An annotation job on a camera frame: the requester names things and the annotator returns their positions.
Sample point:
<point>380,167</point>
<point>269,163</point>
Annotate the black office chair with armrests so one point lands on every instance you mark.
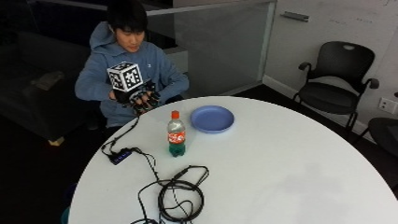
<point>332,93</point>

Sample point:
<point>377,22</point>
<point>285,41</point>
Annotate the white wall socket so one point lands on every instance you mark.
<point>388,105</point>

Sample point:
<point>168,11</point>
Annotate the black usb hub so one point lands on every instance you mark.
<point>120,156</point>

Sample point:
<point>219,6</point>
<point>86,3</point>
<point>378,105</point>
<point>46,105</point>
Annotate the white marker cube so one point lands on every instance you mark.
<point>124,76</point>

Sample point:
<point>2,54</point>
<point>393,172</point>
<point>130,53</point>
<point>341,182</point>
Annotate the green soda bottle orange cap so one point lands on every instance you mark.
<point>176,137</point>

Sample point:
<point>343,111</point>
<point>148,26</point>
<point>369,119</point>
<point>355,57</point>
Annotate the glass partition panel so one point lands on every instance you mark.
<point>224,46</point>

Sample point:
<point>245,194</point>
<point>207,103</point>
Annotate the dark sofa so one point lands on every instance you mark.
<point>38,105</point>

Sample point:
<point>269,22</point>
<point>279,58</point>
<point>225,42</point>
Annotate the grey object on sofa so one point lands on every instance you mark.
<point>47,80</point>

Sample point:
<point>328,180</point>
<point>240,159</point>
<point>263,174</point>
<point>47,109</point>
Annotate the the person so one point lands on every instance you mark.
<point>146,59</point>

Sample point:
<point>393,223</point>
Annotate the blue plastic plate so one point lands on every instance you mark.
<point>212,119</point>

